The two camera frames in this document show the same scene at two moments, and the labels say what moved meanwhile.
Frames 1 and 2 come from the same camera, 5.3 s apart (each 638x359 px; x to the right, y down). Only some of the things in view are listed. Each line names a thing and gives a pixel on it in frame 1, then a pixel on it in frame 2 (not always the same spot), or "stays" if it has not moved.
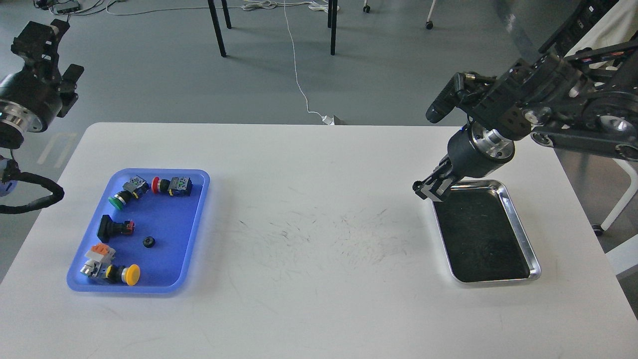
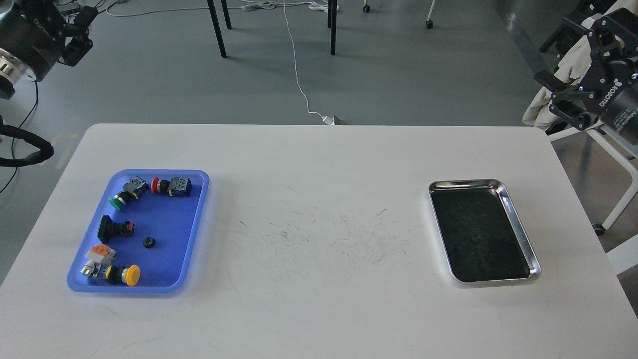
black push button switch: x=108 y=228 stays
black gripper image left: x=29 y=97 -> x=31 y=30
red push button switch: x=177 y=186 stays
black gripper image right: x=473 y=151 -> x=613 y=42
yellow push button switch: x=129 y=274 stays
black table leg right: x=332 y=21 stays
